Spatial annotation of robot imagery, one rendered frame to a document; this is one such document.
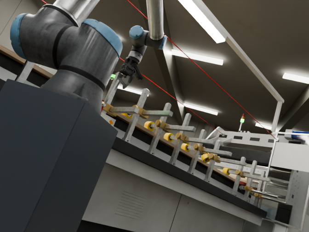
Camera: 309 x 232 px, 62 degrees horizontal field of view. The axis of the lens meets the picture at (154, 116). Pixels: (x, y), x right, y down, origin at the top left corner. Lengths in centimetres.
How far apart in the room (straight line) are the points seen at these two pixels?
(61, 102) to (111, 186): 145
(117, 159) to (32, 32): 113
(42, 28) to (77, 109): 33
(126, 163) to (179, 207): 94
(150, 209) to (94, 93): 173
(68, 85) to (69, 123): 14
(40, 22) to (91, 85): 27
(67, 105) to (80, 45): 21
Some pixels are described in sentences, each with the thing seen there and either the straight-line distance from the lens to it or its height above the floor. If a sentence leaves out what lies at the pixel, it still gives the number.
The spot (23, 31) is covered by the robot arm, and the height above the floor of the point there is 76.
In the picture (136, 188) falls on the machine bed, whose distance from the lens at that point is 220.
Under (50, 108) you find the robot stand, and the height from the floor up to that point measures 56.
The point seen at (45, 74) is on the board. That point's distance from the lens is 173.
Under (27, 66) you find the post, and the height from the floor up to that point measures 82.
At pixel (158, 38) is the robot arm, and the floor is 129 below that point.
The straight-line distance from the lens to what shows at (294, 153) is 365.
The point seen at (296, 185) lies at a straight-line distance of 353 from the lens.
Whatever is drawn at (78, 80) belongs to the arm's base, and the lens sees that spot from 75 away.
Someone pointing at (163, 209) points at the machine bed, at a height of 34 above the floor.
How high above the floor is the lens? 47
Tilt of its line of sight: 15 degrees up
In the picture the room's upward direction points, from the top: 21 degrees clockwise
